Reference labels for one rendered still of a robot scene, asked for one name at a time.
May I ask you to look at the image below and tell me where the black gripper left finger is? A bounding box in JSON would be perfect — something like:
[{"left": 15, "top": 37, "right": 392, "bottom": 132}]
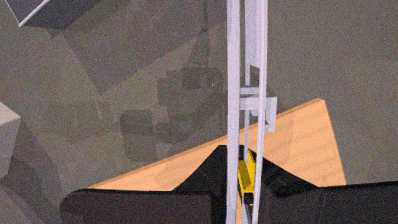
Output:
[{"left": 59, "top": 145, "right": 228, "bottom": 224}]

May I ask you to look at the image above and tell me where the light wooden board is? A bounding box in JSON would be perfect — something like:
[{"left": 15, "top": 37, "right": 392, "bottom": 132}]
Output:
[{"left": 87, "top": 98, "right": 347, "bottom": 191}]

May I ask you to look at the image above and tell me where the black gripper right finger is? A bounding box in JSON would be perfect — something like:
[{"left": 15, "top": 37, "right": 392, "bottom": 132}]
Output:
[{"left": 258, "top": 157, "right": 398, "bottom": 224}]

